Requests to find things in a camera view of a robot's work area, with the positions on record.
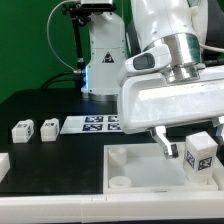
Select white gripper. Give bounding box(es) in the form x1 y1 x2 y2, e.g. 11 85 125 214
117 44 224 158

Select white square tabletop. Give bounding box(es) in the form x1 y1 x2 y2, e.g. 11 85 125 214
103 142 224 194

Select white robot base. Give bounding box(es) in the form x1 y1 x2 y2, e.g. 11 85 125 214
81 12 126 101

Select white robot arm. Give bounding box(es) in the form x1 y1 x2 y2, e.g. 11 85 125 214
117 0 224 158

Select white marker sheet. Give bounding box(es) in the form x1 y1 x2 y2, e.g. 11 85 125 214
61 115 121 134

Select white left fence piece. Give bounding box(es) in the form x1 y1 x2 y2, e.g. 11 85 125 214
0 153 10 182

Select grey cable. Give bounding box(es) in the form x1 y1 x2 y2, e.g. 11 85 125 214
46 0 81 72

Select white front fence rail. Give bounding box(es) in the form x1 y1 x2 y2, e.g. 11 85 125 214
0 191 224 224

